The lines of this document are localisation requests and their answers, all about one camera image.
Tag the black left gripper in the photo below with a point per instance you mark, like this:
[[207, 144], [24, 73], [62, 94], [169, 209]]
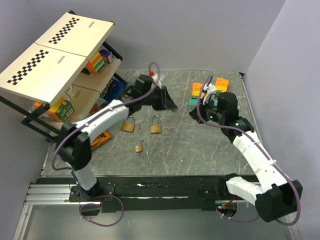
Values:
[[164, 98]]

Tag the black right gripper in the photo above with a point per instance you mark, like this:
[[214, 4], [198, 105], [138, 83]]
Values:
[[194, 114]]

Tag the large brass padlock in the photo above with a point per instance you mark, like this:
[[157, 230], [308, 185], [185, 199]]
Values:
[[155, 127], [128, 125]]

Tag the small brass padlock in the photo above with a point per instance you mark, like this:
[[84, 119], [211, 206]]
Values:
[[140, 147]]

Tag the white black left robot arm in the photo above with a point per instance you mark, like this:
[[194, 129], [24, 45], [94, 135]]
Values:
[[74, 140]]

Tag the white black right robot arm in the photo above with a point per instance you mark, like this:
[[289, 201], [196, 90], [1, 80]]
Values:
[[276, 195]]

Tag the teal oreo box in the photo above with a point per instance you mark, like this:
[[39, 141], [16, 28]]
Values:
[[192, 104]]

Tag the orange yellow box left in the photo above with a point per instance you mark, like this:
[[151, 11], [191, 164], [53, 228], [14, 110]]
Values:
[[196, 87]]

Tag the orange yellow box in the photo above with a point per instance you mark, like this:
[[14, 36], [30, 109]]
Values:
[[222, 84], [196, 87]]

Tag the orange yellow box right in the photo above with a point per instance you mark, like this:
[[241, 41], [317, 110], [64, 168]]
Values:
[[222, 84]]

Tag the blue doritos bag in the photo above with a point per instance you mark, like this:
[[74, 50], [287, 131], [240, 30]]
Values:
[[113, 88]]

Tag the orange snack bag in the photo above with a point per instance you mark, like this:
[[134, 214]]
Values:
[[100, 140]]

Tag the purple white small box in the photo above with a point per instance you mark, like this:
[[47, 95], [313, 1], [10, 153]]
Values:
[[107, 56]]

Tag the cardboard box on shelf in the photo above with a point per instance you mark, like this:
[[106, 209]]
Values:
[[80, 95]]

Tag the green orange box on shelf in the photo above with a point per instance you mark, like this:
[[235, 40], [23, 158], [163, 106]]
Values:
[[61, 111]]

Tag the checkerboard calibration board upper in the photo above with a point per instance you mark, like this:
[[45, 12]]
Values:
[[76, 34]]

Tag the checkerboard calibration board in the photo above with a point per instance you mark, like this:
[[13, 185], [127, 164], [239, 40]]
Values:
[[42, 74], [76, 34]]

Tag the checkerboard calibration board lower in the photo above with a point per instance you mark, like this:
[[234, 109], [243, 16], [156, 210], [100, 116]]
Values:
[[42, 74]]

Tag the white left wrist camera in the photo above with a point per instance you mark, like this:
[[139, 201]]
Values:
[[157, 78]]

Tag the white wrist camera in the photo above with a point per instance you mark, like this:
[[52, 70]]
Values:
[[209, 90], [157, 78]]

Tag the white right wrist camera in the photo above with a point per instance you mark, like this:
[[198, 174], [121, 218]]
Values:
[[209, 90]]

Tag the black frame wooden shelf rack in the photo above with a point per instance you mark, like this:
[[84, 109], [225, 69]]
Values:
[[86, 79]]

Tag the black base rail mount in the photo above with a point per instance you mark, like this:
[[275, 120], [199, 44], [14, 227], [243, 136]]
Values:
[[149, 193]]

